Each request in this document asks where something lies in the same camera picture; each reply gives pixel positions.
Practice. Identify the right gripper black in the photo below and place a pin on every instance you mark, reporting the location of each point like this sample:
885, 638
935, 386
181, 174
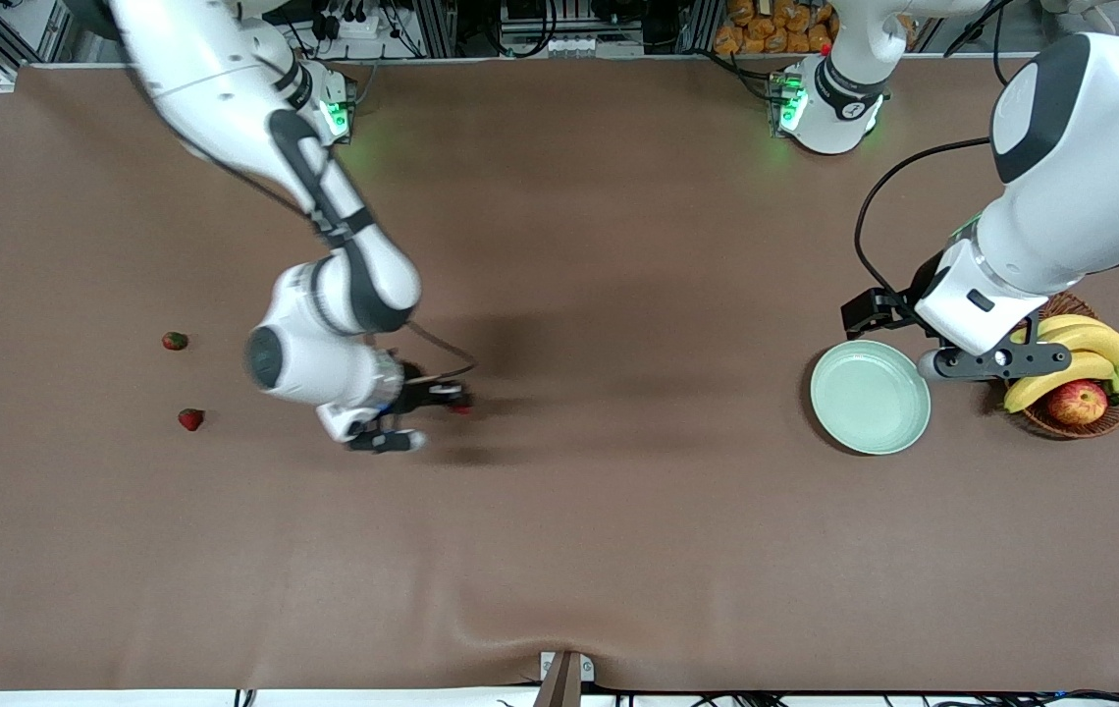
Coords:
413, 387

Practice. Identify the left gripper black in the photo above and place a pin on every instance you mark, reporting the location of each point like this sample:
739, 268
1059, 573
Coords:
897, 305

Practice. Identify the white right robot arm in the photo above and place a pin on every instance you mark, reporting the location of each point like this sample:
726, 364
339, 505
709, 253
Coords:
216, 88

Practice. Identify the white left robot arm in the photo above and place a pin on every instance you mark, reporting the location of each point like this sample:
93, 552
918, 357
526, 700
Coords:
1080, 216

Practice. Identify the pale green plate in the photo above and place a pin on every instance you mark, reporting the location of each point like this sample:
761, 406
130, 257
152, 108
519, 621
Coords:
869, 403

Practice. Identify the brown table cover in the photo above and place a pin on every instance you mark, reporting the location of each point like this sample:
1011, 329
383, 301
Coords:
559, 540

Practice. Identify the brown wicker basket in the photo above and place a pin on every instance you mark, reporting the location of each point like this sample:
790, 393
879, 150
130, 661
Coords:
1050, 424

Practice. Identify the red apple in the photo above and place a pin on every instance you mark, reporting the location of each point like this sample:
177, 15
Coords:
1078, 403

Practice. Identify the yellow banana bunch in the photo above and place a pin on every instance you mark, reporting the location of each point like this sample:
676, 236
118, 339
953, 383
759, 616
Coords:
1094, 339

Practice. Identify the bag of orange buns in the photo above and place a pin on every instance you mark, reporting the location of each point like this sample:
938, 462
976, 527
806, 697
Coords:
766, 29

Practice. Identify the brown wooden bar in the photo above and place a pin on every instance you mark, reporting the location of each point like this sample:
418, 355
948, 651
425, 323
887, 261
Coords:
561, 687

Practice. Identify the white connector block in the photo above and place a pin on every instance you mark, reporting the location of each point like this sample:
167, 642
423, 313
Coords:
569, 45

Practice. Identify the white power strip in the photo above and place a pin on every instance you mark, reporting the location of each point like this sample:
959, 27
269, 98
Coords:
358, 27

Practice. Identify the grey metal bracket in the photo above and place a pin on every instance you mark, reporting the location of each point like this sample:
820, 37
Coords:
588, 671

